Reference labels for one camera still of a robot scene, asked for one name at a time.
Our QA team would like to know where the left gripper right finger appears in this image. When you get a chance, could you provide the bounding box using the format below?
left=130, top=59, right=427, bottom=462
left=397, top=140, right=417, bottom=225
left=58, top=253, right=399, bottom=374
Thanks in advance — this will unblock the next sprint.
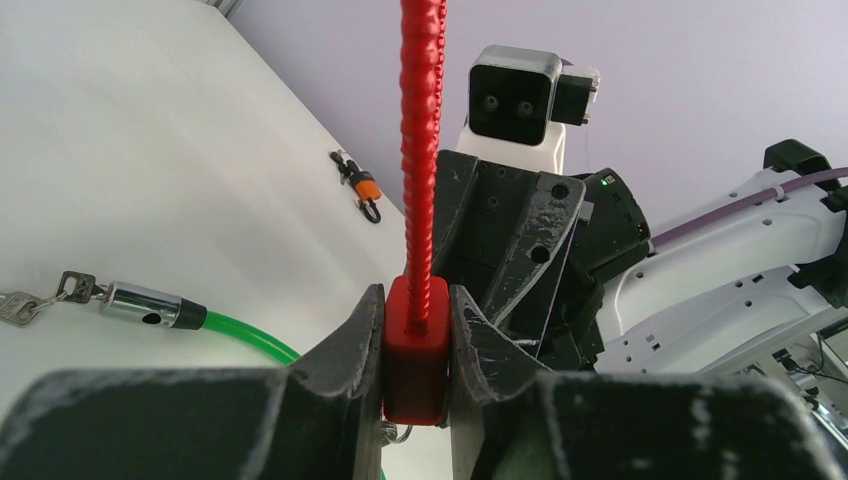
left=449, top=286, right=845, bottom=479

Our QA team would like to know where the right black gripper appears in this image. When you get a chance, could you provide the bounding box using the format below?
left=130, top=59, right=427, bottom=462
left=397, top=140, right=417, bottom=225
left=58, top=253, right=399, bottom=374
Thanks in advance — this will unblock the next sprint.
left=433, top=150, right=651, bottom=371

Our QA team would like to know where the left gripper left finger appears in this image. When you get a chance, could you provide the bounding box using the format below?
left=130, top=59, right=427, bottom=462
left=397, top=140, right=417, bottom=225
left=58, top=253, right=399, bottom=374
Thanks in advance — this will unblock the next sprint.
left=1, top=284, right=385, bottom=479

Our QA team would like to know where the red cable lock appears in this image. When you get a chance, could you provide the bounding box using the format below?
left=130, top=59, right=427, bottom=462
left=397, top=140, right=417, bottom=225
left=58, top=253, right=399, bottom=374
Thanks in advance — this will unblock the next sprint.
left=382, top=1, right=451, bottom=426

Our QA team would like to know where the green cable lock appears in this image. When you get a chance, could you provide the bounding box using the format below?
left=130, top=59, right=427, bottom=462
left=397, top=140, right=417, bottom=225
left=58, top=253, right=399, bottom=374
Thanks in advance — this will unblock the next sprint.
left=98, top=282, right=300, bottom=365

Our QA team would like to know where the silver key bunch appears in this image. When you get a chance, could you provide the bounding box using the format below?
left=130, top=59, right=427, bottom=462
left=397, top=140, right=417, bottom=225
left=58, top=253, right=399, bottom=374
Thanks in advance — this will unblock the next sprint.
left=1, top=271, right=109, bottom=327

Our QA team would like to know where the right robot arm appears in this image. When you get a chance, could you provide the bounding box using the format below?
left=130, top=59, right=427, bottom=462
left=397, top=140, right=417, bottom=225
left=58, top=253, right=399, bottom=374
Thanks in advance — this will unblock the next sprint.
left=433, top=140, right=847, bottom=374

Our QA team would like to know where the orange padlock with keys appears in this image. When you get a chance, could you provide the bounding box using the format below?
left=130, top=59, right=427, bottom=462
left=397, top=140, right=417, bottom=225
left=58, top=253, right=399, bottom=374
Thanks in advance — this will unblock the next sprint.
left=328, top=150, right=382, bottom=224

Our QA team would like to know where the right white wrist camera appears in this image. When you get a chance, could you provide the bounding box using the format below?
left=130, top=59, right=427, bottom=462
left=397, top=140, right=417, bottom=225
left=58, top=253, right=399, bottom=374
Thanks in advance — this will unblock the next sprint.
left=456, top=45, right=601, bottom=174

